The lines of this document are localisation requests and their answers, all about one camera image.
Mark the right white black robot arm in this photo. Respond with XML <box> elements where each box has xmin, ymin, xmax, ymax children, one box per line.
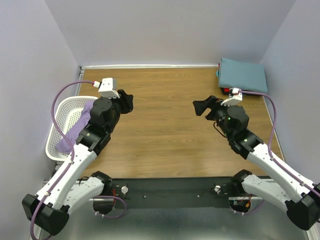
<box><xmin>192</xmin><ymin>95</ymin><xmax>320</xmax><ymax>231</ymax></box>

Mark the folded teal t shirt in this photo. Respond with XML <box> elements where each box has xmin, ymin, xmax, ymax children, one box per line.
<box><xmin>217</xmin><ymin>58</ymin><xmax>268</xmax><ymax>94</ymax></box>

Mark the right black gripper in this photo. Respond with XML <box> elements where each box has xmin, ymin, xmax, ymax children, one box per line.
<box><xmin>192</xmin><ymin>94</ymin><xmax>235</xmax><ymax>139</ymax></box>

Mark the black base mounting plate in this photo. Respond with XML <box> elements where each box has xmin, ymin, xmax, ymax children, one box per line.
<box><xmin>112</xmin><ymin>177</ymin><xmax>249</xmax><ymax>209</ymax></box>

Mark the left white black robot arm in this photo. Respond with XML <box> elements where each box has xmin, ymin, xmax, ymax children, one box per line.
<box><xmin>22</xmin><ymin>89</ymin><xmax>134</xmax><ymax>240</ymax></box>

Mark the purple t shirt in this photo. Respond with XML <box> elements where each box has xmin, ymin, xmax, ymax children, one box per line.
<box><xmin>56</xmin><ymin>101</ymin><xmax>93</xmax><ymax>154</ymax></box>

